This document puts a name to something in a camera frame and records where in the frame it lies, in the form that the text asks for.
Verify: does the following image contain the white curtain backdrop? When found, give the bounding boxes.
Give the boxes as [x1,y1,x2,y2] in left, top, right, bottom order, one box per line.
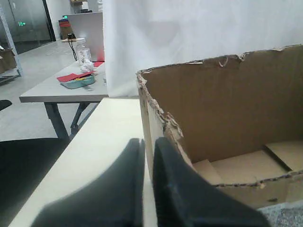
[103,0,303,97]

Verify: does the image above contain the teal tray with red papers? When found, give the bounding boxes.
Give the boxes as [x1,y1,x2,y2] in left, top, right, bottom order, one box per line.
[57,71,96,89]

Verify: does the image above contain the black office chair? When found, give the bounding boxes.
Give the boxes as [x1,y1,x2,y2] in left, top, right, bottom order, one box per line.
[0,99,71,222]

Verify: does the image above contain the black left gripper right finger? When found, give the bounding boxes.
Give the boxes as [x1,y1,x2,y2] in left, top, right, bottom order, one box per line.
[152,137,270,227]

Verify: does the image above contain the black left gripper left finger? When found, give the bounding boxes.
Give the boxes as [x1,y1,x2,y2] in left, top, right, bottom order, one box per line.
[32,139,145,227]

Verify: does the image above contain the grey side table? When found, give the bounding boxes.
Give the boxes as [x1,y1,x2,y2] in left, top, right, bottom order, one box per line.
[19,62,108,140]

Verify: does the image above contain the brown cardboard box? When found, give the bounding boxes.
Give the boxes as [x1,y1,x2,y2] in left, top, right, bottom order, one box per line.
[136,44,303,210]

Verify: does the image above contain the metal storage shelf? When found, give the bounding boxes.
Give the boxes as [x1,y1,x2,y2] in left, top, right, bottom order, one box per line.
[0,6,23,84]

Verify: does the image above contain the crumpled white paper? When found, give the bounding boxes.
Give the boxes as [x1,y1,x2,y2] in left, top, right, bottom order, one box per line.
[80,59,94,73]

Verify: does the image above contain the clear plastic bottle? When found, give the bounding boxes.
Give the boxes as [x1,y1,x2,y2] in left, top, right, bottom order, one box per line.
[75,38,91,66]

